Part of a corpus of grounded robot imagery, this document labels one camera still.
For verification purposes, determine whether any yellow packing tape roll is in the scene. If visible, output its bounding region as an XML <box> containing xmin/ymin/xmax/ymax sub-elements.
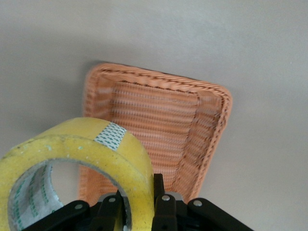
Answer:
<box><xmin>0</xmin><ymin>117</ymin><xmax>155</xmax><ymax>231</ymax></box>

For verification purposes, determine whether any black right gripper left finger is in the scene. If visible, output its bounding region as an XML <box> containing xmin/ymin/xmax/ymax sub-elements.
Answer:
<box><xmin>23</xmin><ymin>189</ymin><xmax>132</xmax><ymax>231</ymax></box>

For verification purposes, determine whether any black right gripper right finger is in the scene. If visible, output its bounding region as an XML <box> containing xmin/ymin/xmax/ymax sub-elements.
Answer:
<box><xmin>152</xmin><ymin>173</ymin><xmax>255</xmax><ymax>231</ymax></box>

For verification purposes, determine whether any deep brown wicker basket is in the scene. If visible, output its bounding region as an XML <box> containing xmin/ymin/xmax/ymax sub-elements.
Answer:
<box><xmin>78</xmin><ymin>63</ymin><xmax>234</xmax><ymax>203</ymax></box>

